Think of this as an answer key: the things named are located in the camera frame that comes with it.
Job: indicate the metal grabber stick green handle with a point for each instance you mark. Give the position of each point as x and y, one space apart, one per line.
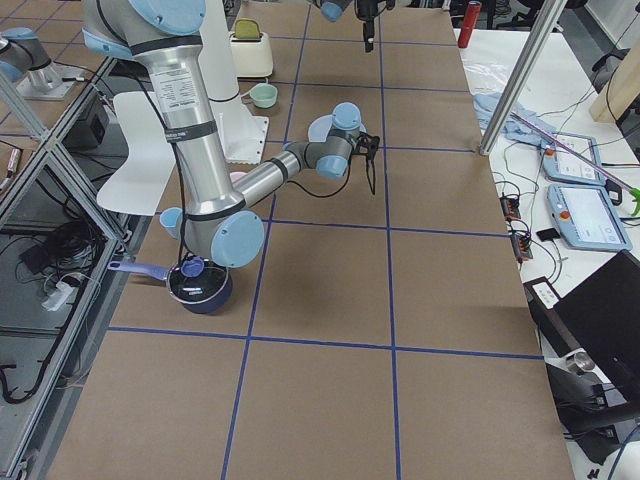
634 192

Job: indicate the clear plastic bag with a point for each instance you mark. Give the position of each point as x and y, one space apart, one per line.
484 76

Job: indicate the black laptop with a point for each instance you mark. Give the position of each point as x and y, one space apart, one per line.
600 315

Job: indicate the pink bowl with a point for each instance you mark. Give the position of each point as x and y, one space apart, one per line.
236 176

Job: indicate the blue plate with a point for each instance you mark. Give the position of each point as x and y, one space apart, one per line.
319 129

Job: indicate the aluminium frame post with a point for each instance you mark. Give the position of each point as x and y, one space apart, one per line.
542 28

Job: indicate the cream toaster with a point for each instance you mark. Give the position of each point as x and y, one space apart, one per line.
251 49

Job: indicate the light blue cup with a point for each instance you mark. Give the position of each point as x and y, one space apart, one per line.
170 220

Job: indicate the green bowl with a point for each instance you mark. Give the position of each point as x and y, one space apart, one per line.
263 95

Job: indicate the upper teach pendant tablet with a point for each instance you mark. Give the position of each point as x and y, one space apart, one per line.
585 218

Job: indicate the blue cloth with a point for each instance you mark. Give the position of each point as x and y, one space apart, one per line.
513 129

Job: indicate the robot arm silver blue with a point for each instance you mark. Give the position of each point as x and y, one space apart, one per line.
174 40
332 10

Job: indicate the dark blue pot with lid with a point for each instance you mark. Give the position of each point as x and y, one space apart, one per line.
200 285

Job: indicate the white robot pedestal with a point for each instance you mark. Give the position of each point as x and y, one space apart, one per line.
242 134

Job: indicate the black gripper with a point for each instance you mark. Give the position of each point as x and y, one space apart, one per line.
370 149
366 15

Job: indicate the red cylinder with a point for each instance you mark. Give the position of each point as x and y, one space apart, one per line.
470 18

